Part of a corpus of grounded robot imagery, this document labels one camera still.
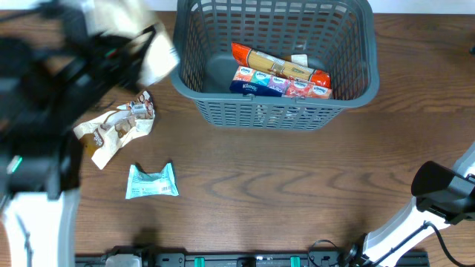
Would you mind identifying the teal snack packet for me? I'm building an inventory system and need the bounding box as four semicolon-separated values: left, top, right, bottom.
125;162;180;200

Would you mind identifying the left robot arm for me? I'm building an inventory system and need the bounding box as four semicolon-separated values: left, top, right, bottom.
1;2;157;266

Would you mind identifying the beige snack bag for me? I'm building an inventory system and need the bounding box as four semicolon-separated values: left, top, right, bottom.
87;0;180;86
73;90;155;170
290;54;308;67

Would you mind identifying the blue Kleenex tissue pack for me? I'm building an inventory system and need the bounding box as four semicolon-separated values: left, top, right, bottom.
229;66;333;99

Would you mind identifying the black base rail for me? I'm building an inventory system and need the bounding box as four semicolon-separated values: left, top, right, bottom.
73;244;431;267

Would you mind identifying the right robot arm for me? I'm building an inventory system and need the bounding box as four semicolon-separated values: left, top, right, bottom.
342;146;474;266

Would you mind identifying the grey plastic basket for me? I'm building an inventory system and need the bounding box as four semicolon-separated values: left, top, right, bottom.
171;0;380;131

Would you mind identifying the red spaghetti packet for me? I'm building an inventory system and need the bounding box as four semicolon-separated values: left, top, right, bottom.
232;42;331;88

